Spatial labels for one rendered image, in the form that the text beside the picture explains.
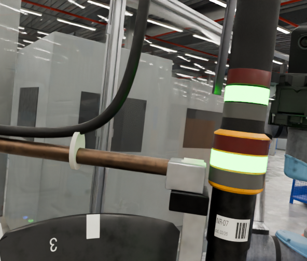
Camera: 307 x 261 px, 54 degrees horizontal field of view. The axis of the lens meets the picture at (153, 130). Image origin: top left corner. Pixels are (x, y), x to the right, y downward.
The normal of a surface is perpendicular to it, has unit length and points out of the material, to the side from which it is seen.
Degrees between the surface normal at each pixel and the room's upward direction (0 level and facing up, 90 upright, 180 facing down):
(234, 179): 90
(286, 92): 90
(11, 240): 57
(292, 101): 90
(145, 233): 42
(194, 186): 90
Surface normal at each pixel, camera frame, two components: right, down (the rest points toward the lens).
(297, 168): -0.69, 0.00
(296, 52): -0.54, 0.43
